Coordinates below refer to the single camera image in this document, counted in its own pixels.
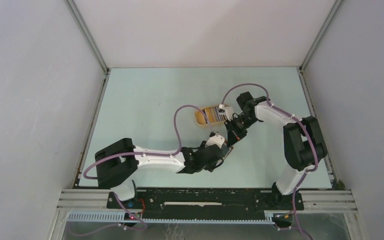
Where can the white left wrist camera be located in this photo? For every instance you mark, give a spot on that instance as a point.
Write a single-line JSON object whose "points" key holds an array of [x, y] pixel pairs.
{"points": [[215, 138]]}

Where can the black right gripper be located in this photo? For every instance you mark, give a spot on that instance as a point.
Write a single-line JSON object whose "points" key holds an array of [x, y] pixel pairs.
{"points": [[234, 135]]}

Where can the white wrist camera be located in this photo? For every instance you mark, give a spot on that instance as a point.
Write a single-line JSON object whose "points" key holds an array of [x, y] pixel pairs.
{"points": [[225, 112], [215, 138]]}

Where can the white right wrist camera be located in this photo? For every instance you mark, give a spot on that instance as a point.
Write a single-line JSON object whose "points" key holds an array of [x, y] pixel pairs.
{"points": [[225, 112]]}

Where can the brown leather card holder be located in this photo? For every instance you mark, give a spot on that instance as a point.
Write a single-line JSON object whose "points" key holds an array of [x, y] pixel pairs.
{"points": [[226, 150]]}

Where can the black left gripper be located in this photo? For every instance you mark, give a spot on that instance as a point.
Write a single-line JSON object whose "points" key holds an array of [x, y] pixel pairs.
{"points": [[210, 168]]}

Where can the white toothed cable duct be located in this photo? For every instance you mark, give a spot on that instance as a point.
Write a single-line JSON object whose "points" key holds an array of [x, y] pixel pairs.
{"points": [[122, 217]]}

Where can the aluminium frame rail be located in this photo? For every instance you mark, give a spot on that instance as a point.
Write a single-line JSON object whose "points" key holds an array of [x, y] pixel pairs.
{"points": [[314, 201]]}

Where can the stack of credit cards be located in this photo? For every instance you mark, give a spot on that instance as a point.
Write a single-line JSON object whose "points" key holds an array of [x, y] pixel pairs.
{"points": [[214, 115]]}

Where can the beige oval card tray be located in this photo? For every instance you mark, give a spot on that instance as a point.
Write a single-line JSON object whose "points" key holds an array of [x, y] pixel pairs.
{"points": [[202, 120]]}

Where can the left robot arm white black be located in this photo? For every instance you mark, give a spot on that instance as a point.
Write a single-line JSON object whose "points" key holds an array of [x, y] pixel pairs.
{"points": [[118, 161]]}

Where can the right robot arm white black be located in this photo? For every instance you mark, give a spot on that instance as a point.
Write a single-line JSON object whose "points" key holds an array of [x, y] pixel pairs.
{"points": [[303, 142]]}

